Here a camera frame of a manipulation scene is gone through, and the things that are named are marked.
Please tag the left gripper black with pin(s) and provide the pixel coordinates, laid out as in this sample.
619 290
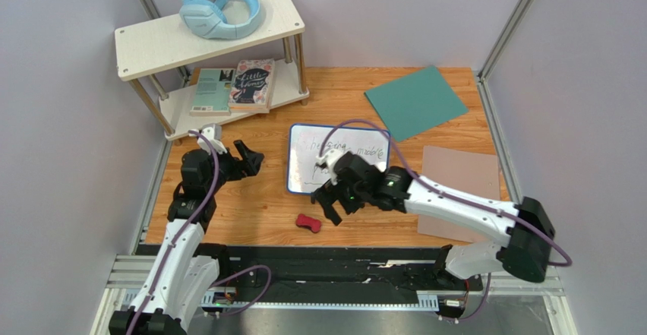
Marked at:
241 169

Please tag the light blue headphones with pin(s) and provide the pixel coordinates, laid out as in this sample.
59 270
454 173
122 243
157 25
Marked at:
206 19

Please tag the pinkish beige mat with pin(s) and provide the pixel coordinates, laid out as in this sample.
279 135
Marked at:
473 173

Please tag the white two-tier shelf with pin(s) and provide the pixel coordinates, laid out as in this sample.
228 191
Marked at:
148 48

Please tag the Little Women book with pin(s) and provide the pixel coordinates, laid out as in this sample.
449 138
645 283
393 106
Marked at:
252 86

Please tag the teal paperback book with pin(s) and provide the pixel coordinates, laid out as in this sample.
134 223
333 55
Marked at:
211 97

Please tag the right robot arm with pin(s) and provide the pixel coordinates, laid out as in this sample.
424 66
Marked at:
519 237

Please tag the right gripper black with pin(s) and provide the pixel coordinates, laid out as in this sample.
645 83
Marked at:
336 195

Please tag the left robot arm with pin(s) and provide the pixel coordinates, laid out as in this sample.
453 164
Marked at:
179 277

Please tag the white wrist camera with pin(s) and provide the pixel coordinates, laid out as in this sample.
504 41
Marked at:
211 137
328 159

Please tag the blue framed whiteboard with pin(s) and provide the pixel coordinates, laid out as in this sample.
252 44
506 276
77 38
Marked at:
305 141

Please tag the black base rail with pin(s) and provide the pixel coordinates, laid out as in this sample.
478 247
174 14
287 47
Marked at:
329 275

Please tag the red whiteboard eraser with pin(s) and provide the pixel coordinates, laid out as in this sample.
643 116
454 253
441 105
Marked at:
308 222

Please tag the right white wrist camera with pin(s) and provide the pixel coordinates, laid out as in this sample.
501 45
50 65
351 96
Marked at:
328 159

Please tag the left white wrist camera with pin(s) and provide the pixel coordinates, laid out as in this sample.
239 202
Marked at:
211 137

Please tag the teal green mat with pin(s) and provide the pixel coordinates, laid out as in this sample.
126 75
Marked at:
415 103

